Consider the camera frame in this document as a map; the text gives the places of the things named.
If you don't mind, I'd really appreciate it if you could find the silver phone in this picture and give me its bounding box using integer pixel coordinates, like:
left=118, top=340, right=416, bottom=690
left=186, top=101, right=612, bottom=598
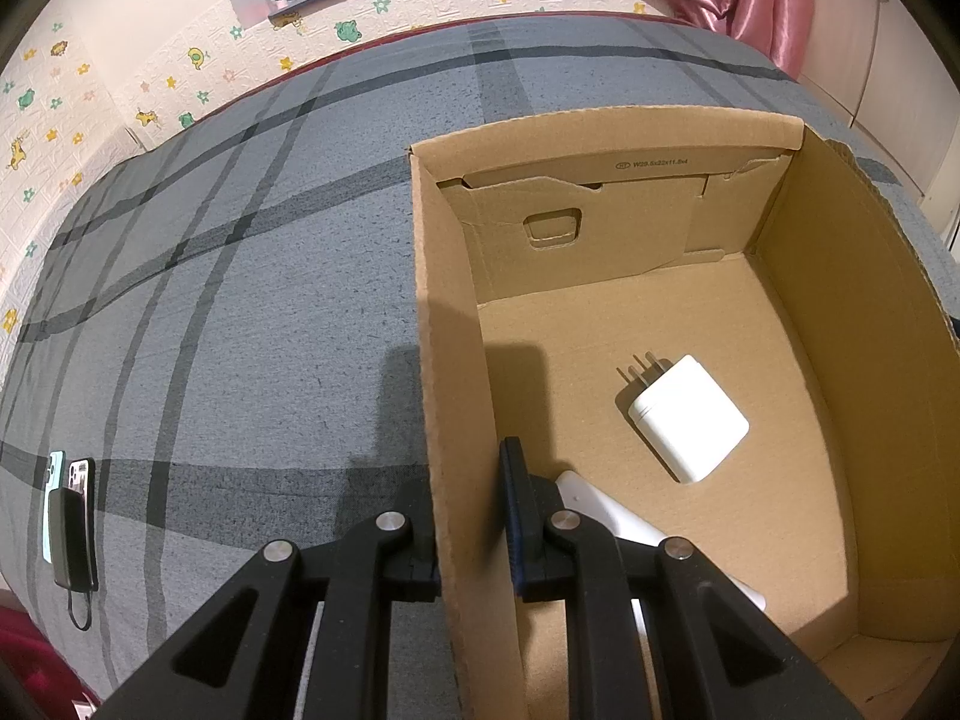
left=67, top=458, right=96, bottom=533

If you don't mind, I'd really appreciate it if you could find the black power bank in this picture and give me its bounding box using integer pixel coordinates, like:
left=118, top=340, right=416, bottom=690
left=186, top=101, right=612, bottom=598
left=50, top=488, right=98, bottom=632

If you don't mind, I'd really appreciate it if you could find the white power bank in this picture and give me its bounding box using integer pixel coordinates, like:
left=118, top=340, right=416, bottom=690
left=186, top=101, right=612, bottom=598
left=555, top=470, right=766, bottom=645

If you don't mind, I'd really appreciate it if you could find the red bed sheet edge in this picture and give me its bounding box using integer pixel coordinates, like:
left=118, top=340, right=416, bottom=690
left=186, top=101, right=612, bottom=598
left=2, top=590, right=99, bottom=718

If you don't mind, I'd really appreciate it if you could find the brown cardboard box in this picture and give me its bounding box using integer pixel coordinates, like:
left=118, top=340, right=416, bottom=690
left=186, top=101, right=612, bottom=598
left=410, top=106, right=958, bottom=718

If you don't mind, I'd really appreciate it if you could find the white square charger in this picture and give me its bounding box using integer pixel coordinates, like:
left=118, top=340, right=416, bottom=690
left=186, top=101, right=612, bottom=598
left=619, top=353, right=750, bottom=484

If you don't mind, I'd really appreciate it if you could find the beige wardrobe cabinet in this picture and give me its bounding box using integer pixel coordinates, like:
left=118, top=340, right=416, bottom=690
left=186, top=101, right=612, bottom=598
left=800, top=0, right=958, bottom=247

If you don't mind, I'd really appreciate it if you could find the grey plaid bed cover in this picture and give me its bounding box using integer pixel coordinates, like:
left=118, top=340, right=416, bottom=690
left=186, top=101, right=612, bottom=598
left=2, top=16, right=958, bottom=718

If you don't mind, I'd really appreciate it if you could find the light blue phone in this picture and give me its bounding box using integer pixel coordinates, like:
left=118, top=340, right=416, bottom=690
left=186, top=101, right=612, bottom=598
left=41, top=450, right=65, bottom=564

